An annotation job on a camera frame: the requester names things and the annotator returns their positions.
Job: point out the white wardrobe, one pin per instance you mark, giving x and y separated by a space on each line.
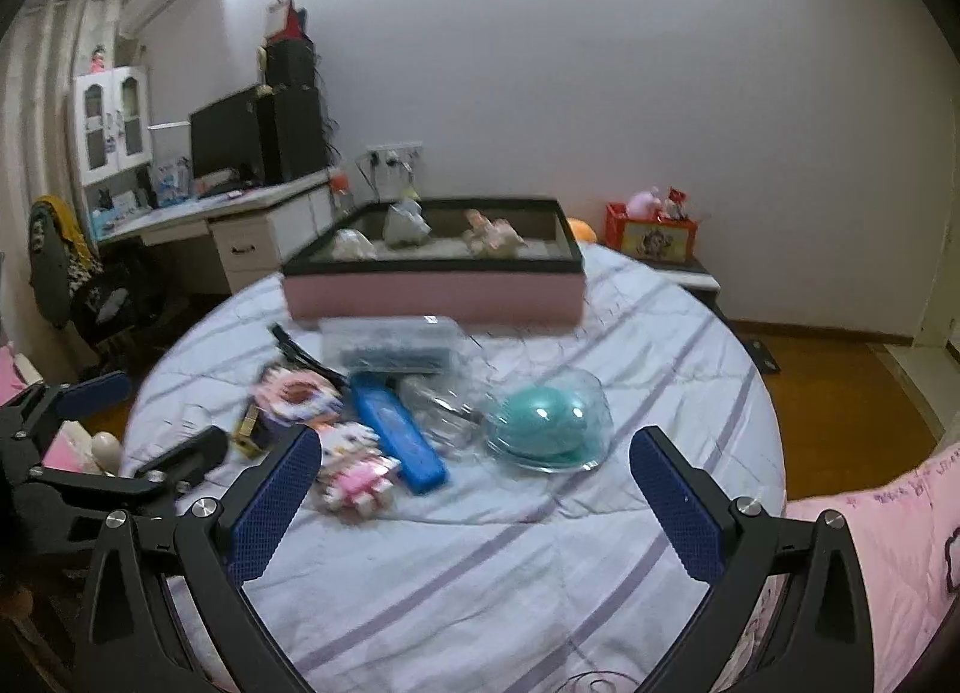
941 318

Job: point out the pink flower-shaped trinket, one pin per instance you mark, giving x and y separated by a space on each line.
296 393

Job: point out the pink quilt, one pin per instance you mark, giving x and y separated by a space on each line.
885 550

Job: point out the pink box with black rim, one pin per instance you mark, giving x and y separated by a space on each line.
435 295

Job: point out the blue and white box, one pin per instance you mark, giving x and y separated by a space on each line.
172 179

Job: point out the red and white calendar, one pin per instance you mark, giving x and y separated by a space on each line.
281 22

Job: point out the clear plastic bottle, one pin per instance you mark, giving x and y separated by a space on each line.
439 412

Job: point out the black office chair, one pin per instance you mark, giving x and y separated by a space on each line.
112 303

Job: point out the teal egg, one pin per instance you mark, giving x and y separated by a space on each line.
540 419

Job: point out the blue pen box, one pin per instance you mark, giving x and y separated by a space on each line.
397 438

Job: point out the beige curtain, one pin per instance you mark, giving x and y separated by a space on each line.
30 138

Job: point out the yellow highlighter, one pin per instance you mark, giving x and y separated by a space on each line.
251 434

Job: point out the white desk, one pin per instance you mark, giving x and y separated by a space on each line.
247 243

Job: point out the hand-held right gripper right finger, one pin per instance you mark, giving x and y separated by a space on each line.
679 509

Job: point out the small pink doll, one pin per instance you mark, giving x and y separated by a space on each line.
97 59

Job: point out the striped white table cloth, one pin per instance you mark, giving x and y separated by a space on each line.
525 588

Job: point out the black bathroom scale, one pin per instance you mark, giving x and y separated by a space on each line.
765 355

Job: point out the white glass-door cabinet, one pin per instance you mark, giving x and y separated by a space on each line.
112 74

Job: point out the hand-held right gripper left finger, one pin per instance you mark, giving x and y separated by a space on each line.
274 509

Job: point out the red and white packet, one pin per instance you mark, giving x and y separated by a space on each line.
677 198

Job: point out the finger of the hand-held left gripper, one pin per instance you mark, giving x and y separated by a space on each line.
187 453
97 391

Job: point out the black and white low cabinet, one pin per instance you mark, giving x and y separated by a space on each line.
697 280

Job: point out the pink-eared doll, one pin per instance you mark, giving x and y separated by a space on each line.
491 232

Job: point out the black speaker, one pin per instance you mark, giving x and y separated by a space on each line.
289 63

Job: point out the pink block cat figure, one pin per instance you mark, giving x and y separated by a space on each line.
352 468

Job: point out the orange octopus plush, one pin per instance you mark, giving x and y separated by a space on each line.
583 229

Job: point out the black computer monitor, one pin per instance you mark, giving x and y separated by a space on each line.
225 134

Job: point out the red storage crate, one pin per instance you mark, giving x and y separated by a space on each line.
652 239

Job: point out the clear plastic case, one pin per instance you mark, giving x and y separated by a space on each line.
390 344

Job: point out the yellow and black garment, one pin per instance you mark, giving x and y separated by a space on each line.
52 243

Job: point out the pink plush toy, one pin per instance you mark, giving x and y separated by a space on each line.
643 202

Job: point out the white wall outlet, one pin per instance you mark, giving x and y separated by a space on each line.
409 153

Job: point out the black computer tower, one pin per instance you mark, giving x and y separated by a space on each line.
292 134

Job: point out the orange-capped water bottle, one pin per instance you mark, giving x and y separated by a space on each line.
341 198

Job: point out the white handheld device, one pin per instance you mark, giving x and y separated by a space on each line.
405 224

